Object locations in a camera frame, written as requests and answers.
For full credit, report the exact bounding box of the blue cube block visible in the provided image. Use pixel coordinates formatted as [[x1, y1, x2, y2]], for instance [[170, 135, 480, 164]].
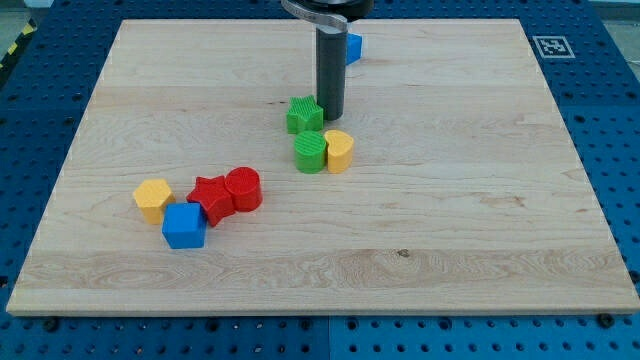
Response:
[[162, 203, 206, 249]]

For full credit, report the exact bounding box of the black robot arm flange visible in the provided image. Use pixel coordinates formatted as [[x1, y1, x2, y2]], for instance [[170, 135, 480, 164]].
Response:
[[299, 0, 374, 22]]

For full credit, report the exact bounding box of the green star block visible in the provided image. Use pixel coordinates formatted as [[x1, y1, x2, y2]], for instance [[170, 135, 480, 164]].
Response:
[[286, 95, 324, 134]]

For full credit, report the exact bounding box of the wooden board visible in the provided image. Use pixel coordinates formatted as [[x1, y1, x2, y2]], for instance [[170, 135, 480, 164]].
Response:
[[7, 19, 639, 317]]

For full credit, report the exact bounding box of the green cylinder block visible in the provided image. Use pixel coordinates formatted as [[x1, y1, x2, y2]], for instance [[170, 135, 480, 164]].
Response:
[[294, 131, 327, 174]]

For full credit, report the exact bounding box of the black bolt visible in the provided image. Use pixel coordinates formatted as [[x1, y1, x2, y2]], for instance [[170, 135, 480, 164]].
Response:
[[42, 317, 60, 333], [597, 313, 616, 329]]

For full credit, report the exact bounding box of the red cylinder block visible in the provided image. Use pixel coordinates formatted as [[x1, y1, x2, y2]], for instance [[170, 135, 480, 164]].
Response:
[[225, 167, 263, 212]]

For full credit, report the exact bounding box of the white fiducial marker tag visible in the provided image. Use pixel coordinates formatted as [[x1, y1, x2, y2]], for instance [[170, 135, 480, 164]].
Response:
[[532, 35, 575, 59]]

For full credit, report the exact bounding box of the grey cable strap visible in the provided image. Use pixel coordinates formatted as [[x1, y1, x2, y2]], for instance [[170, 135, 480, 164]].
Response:
[[280, 0, 349, 33]]

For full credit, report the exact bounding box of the black bolt left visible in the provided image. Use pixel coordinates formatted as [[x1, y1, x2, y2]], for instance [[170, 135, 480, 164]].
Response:
[[42, 317, 60, 333]]

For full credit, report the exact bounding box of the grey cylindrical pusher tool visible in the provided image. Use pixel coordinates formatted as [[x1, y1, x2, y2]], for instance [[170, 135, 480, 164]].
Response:
[[316, 26, 347, 121]]

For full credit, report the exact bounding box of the yellow heart block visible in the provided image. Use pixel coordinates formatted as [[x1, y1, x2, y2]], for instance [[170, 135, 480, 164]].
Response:
[[324, 130, 355, 174]]

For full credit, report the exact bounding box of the black bolt right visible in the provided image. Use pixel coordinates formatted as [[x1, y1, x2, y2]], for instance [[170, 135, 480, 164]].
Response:
[[597, 313, 616, 329]]

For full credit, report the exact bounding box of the blue block behind tool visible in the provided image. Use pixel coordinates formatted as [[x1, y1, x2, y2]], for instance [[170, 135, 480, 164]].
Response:
[[346, 33, 363, 65]]

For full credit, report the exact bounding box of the red star block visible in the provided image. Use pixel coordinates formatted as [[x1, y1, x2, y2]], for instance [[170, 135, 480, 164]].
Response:
[[186, 176, 236, 227]]

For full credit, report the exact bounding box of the yellow hexagon block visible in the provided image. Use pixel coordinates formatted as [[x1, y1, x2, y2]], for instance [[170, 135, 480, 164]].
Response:
[[133, 178, 176, 225]]

